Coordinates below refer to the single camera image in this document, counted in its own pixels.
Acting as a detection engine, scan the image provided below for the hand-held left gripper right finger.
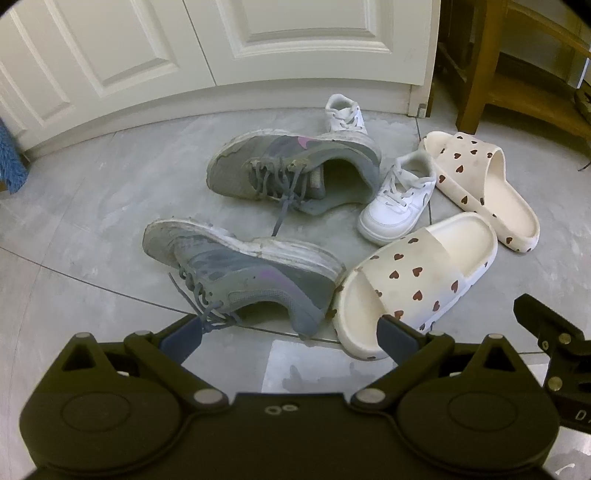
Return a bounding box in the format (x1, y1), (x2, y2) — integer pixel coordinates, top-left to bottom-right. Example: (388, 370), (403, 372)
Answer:
(350, 315), (532, 411)

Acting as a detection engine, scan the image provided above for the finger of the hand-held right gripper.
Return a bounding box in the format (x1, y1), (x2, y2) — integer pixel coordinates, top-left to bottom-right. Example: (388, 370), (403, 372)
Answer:
(514, 293), (586, 366)

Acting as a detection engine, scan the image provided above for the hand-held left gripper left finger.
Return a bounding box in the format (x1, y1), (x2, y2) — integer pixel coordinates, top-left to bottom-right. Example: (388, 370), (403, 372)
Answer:
(45, 315), (230, 409)

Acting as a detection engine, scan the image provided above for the cream heart-print slipper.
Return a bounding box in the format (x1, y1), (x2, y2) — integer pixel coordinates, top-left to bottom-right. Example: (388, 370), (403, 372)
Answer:
(332, 212), (499, 361)
(418, 131), (541, 254)

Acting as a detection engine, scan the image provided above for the grey sneaker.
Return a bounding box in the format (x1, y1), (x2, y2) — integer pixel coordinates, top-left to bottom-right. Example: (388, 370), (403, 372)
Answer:
(206, 130), (383, 217)
(142, 218), (346, 337)

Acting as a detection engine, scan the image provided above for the small white sneaker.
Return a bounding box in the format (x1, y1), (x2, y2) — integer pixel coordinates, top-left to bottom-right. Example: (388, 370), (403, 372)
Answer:
(324, 93), (369, 136)
(358, 154), (437, 246)

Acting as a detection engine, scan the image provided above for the wooden shoe rack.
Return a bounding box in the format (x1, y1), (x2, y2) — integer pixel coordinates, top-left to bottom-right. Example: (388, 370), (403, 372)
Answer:
(434, 0), (591, 153)

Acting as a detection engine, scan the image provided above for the blue fluffy cloth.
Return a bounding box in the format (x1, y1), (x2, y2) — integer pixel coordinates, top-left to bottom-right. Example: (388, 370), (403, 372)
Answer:
(0, 117), (28, 195)

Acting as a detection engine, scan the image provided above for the white panelled cabinet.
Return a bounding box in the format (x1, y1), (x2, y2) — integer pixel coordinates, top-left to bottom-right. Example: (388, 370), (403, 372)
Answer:
(0, 0), (441, 158)

